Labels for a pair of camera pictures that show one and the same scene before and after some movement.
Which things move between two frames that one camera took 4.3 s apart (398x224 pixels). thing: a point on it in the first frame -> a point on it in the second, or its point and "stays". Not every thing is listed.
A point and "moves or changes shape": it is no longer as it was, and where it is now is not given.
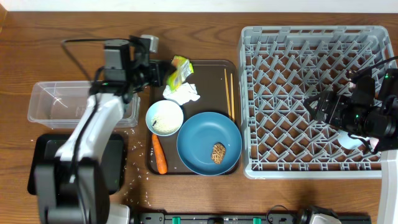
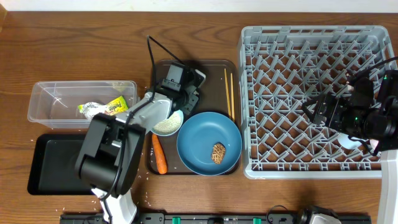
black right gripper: [328, 98] stays
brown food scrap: [218, 153] stays
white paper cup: [349, 142] stays
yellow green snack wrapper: [183, 69] moves or changes shape
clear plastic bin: [60, 104] stays
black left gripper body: [140, 76] -> [189, 101]
